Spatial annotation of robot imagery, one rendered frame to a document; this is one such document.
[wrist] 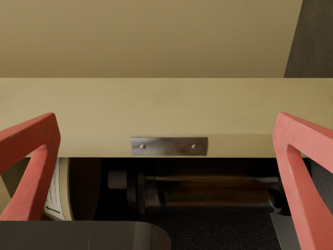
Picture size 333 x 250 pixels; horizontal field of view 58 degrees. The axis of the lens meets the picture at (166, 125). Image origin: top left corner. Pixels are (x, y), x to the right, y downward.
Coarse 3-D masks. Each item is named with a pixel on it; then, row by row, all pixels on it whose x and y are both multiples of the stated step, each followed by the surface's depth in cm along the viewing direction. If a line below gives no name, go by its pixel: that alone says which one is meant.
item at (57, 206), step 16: (64, 160) 35; (80, 160) 50; (96, 160) 52; (64, 176) 35; (80, 176) 50; (96, 176) 51; (48, 192) 36; (64, 192) 35; (80, 192) 49; (96, 192) 50; (48, 208) 37; (64, 208) 36; (80, 208) 47; (96, 208) 48
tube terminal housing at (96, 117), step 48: (0, 96) 33; (48, 96) 33; (96, 96) 32; (144, 96) 32; (192, 96) 32; (240, 96) 32; (288, 96) 32; (96, 144) 28; (240, 144) 28; (0, 192) 32
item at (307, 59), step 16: (304, 0) 58; (320, 0) 52; (304, 16) 58; (320, 16) 52; (304, 32) 57; (320, 32) 52; (304, 48) 57; (320, 48) 52; (288, 64) 65; (304, 64) 57; (320, 64) 51
